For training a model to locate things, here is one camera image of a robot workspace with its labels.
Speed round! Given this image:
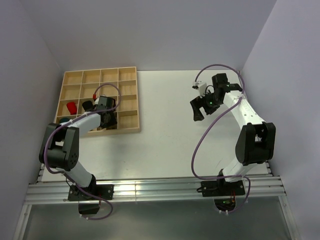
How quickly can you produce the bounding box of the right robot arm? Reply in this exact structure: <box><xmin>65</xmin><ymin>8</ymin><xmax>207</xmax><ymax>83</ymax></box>
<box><xmin>190</xmin><ymin>73</ymin><xmax>276</xmax><ymax>195</ymax></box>

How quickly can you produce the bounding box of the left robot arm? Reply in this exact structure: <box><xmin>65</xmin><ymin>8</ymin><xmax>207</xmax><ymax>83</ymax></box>
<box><xmin>39</xmin><ymin>95</ymin><xmax>117</xmax><ymax>200</ymax></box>

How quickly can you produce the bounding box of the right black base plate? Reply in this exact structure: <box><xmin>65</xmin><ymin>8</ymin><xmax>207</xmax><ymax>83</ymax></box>
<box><xmin>196</xmin><ymin>179</ymin><xmax>246</xmax><ymax>197</ymax></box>

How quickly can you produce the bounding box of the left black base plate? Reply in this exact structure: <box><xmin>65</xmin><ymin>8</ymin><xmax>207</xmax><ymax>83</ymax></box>
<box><xmin>67</xmin><ymin>184</ymin><xmax>114</xmax><ymax>202</ymax></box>

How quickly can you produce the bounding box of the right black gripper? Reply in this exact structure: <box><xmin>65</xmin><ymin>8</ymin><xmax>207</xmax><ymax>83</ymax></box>
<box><xmin>190</xmin><ymin>89</ymin><xmax>222</xmax><ymax>122</ymax></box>

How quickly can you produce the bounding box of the wooden compartment tray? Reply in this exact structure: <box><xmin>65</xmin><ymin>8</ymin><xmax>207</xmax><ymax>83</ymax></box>
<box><xmin>54</xmin><ymin>66</ymin><xmax>140</xmax><ymax>137</ymax></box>

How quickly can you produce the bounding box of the aluminium front rail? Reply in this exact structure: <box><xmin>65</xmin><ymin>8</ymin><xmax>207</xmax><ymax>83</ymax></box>
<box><xmin>24</xmin><ymin>175</ymin><xmax>286</xmax><ymax>205</ymax></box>

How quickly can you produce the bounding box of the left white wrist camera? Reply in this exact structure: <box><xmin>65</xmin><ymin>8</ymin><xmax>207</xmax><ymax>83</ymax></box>
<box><xmin>92</xmin><ymin>94</ymin><xmax>100</xmax><ymax>105</ymax></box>

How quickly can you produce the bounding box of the teal rolled sock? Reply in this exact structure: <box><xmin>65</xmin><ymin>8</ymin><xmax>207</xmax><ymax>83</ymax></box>
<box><xmin>58</xmin><ymin>117</ymin><xmax>70</xmax><ymax>124</ymax></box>

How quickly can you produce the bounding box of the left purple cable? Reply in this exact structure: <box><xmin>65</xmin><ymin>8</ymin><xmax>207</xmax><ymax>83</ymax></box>
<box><xmin>43</xmin><ymin>83</ymin><xmax>123</xmax><ymax>221</ymax></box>

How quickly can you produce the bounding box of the red rolled sock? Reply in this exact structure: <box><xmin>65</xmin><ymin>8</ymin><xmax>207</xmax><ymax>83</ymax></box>
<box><xmin>66</xmin><ymin>101</ymin><xmax>77</xmax><ymax>115</ymax></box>

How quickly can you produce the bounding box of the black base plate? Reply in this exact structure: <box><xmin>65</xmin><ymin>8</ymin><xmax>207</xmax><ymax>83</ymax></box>
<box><xmin>196</xmin><ymin>179</ymin><xmax>246</xmax><ymax>197</ymax></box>
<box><xmin>67</xmin><ymin>184</ymin><xmax>114</xmax><ymax>202</ymax></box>

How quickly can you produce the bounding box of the black rolled sock upper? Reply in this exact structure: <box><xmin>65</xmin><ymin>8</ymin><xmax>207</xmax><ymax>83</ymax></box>
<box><xmin>82</xmin><ymin>100</ymin><xmax>94</xmax><ymax>112</ymax></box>

